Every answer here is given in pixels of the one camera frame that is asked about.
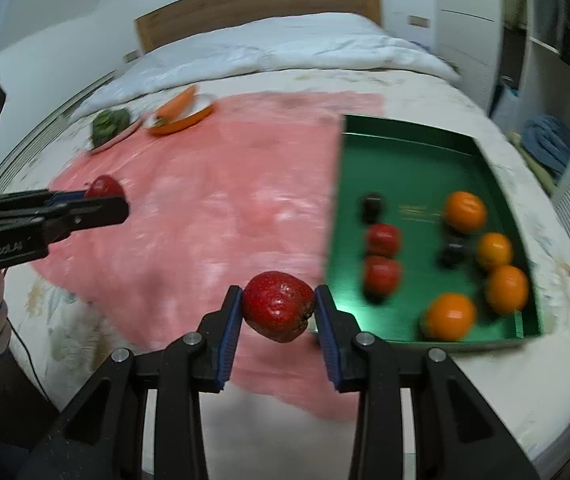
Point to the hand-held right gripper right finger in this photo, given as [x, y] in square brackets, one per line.
[327, 340]

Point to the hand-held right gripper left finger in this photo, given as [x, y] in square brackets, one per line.
[230, 335]

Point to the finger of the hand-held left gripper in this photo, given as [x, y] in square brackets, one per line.
[100, 211]
[67, 197]

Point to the red apple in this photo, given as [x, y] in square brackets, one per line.
[277, 305]
[105, 186]
[382, 274]
[384, 239]

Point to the orange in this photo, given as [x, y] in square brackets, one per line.
[450, 316]
[495, 250]
[466, 210]
[507, 289]

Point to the dark purple plum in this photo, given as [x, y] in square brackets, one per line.
[452, 254]
[372, 206]

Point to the green tray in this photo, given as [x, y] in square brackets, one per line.
[415, 175]

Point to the bok choy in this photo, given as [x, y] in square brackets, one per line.
[110, 125]

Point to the white oval plate dark rim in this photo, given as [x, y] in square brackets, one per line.
[134, 130]

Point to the pink plastic sheet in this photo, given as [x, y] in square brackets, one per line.
[215, 210]

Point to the orange plate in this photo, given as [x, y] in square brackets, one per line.
[185, 121]

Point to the carrot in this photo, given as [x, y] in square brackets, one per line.
[177, 105]

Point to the white duvet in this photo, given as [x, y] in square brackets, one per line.
[265, 45]

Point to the wooden headboard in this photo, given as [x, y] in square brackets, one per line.
[265, 5]

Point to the blue towel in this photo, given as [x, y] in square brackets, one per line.
[550, 142]

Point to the white bag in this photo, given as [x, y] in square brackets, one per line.
[508, 97]

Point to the white wardrobe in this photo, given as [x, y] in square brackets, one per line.
[470, 25]

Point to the wall socket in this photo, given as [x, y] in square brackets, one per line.
[132, 55]
[418, 21]

